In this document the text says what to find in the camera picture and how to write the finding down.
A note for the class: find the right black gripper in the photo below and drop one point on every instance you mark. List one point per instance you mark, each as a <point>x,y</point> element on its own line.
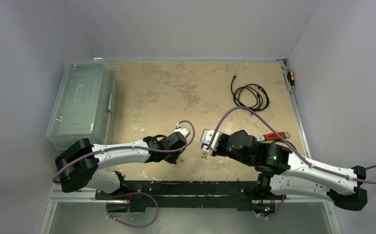
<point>211,149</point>

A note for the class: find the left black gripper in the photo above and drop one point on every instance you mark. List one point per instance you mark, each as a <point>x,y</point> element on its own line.
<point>173,159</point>

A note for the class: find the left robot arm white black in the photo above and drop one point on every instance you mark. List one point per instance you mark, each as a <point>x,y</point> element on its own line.
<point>83,163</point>

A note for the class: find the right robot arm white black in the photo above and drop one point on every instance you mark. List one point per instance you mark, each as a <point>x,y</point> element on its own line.
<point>282,172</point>

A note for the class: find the yellow black screwdriver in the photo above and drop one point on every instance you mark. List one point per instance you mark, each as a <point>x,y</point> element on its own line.
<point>291,79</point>

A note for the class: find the clear plastic storage bin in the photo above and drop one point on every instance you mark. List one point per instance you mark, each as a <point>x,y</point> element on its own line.
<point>85,104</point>

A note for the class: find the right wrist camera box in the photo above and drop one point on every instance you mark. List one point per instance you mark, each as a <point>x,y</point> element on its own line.
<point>209,140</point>

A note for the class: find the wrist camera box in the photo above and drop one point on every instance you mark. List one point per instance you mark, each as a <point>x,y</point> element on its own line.
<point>209,140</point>
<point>183,130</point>

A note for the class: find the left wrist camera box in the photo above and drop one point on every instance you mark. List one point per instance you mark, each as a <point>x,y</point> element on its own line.
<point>183,130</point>

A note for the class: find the red handled adjustable wrench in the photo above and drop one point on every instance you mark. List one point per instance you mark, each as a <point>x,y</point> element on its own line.
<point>273,136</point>

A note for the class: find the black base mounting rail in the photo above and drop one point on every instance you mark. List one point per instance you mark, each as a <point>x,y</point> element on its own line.
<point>138,195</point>

